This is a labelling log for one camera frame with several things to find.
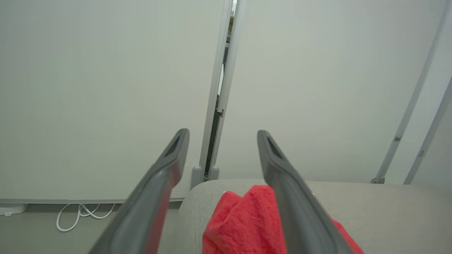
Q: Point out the grey diagonal brace bar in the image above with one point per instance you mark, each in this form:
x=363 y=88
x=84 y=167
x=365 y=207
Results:
x=413 y=102
x=432 y=135

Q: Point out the grey partition frame post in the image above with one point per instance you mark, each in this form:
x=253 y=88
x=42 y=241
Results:
x=231 y=53
x=213 y=88

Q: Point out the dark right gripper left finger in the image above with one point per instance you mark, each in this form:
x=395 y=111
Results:
x=148 y=197

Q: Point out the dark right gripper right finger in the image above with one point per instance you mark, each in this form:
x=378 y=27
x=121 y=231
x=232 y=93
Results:
x=300 y=211

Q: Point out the red white-striped garment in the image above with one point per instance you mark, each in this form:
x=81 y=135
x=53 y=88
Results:
x=240 y=225

